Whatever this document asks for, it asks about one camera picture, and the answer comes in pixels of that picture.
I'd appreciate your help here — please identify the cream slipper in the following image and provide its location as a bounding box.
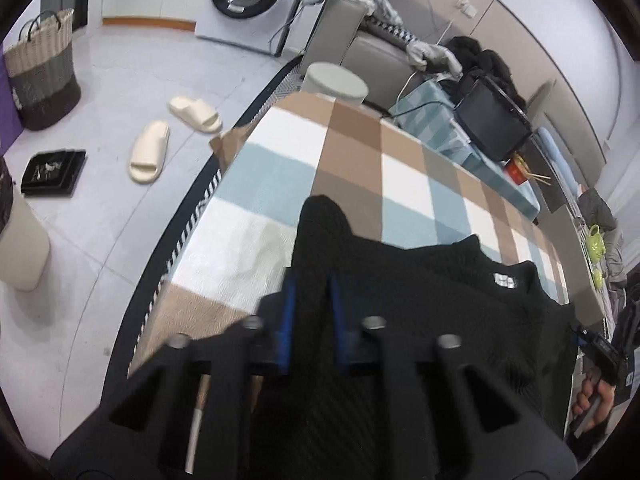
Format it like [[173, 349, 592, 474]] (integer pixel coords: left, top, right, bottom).
[[129, 120, 171, 184], [167, 96, 223, 134]]

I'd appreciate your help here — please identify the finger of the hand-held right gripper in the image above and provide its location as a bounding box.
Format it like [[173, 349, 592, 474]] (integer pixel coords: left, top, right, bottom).
[[570, 324, 596, 353]]

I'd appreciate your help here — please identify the flat black box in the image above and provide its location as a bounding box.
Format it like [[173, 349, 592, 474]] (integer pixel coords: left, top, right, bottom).
[[20, 148, 87, 197]]

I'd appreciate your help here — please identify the woven laundry basket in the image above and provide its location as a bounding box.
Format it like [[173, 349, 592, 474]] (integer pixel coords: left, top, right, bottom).
[[4, 8, 82, 132]]

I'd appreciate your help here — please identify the black rice cooker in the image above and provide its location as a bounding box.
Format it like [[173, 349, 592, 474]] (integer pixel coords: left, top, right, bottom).
[[452, 77, 533, 161]]

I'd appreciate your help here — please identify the white washing machine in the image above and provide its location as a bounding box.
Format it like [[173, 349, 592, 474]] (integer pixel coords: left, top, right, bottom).
[[195, 0, 321, 57]]

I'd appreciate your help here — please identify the grey cabinet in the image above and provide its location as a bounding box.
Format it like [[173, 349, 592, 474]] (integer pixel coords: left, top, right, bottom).
[[542, 195, 606, 331]]

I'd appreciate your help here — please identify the tall white bin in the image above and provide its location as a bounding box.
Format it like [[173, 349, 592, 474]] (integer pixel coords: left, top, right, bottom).
[[0, 195, 52, 292]]

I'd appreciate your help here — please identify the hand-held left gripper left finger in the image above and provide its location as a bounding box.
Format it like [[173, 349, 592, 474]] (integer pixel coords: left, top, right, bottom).
[[50, 266, 302, 480]]

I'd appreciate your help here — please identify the grey sofa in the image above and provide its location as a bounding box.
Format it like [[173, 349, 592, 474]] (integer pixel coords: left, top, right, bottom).
[[302, 0, 451, 111]]

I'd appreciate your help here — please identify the black knit sweater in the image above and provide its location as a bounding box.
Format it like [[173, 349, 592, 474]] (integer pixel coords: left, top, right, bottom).
[[245, 195, 576, 480]]

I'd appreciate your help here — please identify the houndstooth cushion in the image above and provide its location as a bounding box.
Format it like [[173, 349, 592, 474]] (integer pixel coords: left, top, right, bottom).
[[365, 15, 418, 43]]

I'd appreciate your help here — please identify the round white stool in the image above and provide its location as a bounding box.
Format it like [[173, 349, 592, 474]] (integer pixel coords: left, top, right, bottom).
[[302, 61, 370, 106]]

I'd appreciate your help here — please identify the green ogre figure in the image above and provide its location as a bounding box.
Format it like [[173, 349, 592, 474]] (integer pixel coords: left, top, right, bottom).
[[586, 224, 606, 263]]

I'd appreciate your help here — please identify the person's right hand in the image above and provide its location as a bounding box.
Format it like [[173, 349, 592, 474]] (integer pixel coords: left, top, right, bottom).
[[570, 370, 616, 436]]

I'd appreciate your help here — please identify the small grey garment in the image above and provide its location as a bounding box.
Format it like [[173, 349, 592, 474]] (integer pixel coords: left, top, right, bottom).
[[406, 40, 463, 78]]

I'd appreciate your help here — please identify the black jacket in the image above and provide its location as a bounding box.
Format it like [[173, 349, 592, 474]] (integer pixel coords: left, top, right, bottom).
[[442, 35, 528, 111]]

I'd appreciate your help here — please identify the blue pillow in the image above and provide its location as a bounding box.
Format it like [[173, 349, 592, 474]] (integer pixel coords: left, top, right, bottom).
[[535, 127, 566, 196]]

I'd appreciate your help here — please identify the purple bag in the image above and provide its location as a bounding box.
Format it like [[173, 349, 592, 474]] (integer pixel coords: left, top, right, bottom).
[[0, 52, 23, 136]]

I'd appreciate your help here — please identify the dark grey garment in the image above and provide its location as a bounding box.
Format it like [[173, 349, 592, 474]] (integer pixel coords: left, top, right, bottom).
[[579, 187, 628, 288]]

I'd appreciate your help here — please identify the checkered blanket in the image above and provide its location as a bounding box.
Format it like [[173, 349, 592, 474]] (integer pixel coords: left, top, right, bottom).
[[127, 91, 571, 376]]

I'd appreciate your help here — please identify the blue checkered side table cloth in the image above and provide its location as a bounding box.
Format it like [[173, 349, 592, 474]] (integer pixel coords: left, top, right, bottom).
[[392, 80, 541, 221]]

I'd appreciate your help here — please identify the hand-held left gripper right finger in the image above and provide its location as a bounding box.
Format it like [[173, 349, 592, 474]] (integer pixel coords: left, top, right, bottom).
[[327, 277, 583, 480]]

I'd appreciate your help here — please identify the red instant noodle cup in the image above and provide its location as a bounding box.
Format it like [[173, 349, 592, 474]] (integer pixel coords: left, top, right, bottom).
[[505, 155, 533, 186]]

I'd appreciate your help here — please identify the padded bed headboard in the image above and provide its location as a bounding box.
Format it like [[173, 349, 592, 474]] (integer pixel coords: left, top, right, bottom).
[[525, 80, 608, 186]]

